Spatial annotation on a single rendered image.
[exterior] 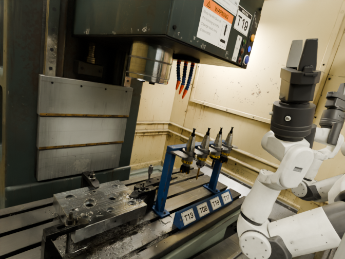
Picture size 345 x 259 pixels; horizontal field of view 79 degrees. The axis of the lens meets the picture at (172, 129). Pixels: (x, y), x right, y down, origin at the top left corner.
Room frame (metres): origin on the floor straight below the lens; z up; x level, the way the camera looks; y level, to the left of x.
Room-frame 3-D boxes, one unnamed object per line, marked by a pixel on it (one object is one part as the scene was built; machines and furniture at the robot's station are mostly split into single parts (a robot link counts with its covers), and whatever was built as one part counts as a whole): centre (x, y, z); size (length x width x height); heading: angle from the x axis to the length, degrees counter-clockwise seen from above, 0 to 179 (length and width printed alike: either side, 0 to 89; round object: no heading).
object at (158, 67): (0.79, 0.13, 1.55); 0.16 x 0.16 x 0.12
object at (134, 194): (0.85, 0.07, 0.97); 0.13 x 0.03 x 0.15; 137
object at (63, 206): (0.75, 0.22, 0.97); 0.29 x 0.23 x 0.05; 137
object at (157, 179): (1.05, 0.04, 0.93); 0.26 x 0.05 x 0.06; 142
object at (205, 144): (0.97, -0.17, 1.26); 0.04 x 0.04 x 0.07
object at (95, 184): (0.87, 0.32, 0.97); 0.13 x 0.03 x 0.15; 47
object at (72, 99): (1.09, 0.45, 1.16); 0.48 x 0.05 x 0.51; 137
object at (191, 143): (0.89, -0.09, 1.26); 0.04 x 0.04 x 0.07
